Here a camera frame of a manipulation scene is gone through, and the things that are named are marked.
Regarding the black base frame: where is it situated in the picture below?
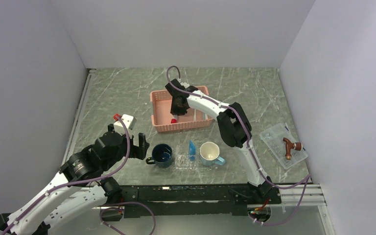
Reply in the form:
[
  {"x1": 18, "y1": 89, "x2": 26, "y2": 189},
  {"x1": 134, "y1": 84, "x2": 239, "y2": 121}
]
[{"x1": 102, "y1": 184, "x2": 282, "y2": 218}]

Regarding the dark blue mug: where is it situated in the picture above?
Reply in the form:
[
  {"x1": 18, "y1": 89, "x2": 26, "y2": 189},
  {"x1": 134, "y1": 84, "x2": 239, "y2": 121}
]
[{"x1": 145, "y1": 143, "x2": 174, "y2": 168}]

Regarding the purple cable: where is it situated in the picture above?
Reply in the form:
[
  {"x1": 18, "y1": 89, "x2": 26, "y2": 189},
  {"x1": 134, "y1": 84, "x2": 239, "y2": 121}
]
[
  {"x1": 0, "y1": 117, "x2": 131, "y2": 235},
  {"x1": 166, "y1": 66, "x2": 312, "y2": 227}
]

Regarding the clear plastic toothbrush case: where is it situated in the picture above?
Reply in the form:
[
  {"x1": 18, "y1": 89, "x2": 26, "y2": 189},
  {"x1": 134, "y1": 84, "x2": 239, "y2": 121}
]
[{"x1": 259, "y1": 123, "x2": 308, "y2": 169}]

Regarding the pink perforated plastic basket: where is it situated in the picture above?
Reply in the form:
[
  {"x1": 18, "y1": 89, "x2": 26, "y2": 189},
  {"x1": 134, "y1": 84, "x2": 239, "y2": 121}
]
[{"x1": 150, "y1": 90, "x2": 213, "y2": 133}]

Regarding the white red-capped toothpaste tube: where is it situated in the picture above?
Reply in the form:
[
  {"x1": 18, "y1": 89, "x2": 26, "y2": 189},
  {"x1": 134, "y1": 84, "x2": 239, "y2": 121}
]
[{"x1": 170, "y1": 115, "x2": 179, "y2": 124}]

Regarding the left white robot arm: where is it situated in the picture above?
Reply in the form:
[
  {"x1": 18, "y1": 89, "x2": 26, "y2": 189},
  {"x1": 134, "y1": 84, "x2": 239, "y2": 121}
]
[{"x1": 0, "y1": 124, "x2": 149, "y2": 235}]

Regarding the aluminium rail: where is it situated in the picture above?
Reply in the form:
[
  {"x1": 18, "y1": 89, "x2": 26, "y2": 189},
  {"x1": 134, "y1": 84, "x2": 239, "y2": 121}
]
[{"x1": 64, "y1": 69, "x2": 96, "y2": 158}]

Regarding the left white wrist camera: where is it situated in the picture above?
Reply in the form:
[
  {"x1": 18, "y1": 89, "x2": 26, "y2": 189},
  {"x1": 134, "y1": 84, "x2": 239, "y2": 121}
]
[{"x1": 113, "y1": 114, "x2": 137, "y2": 135}]

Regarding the blue toothpaste tube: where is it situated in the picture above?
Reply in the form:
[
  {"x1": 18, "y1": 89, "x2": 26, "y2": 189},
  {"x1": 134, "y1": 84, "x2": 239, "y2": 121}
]
[{"x1": 188, "y1": 141, "x2": 196, "y2": 161}]

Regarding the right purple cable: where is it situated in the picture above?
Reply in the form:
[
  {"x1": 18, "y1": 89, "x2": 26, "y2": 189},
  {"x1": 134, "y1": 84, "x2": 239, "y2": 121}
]
[{"x1": 166, "y1": 66, "x2": 312, "y2": 227}]

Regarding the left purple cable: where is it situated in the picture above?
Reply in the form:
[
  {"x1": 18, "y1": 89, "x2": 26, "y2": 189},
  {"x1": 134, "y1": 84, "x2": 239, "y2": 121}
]
[{"x1": 0, "y1": 117, "x2": 131, "y2": 235}]

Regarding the clear textured oval tray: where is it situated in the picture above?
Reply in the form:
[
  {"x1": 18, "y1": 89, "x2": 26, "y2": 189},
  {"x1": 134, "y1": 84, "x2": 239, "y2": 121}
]
[{"x1": 172, "y1": 145, "x2": 218, "y2": 172}]

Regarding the light blue mug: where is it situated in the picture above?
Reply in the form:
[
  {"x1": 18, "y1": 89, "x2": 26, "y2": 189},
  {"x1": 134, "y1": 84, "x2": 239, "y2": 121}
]
[{"x1": 199, "y1": 141, "x2": 226, "y2": 166}]

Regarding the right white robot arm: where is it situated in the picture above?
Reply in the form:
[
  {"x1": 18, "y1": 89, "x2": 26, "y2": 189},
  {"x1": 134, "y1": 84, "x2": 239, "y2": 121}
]
[{"x1": 165, "y1": 79, "x2": 273, "y2": 203}]

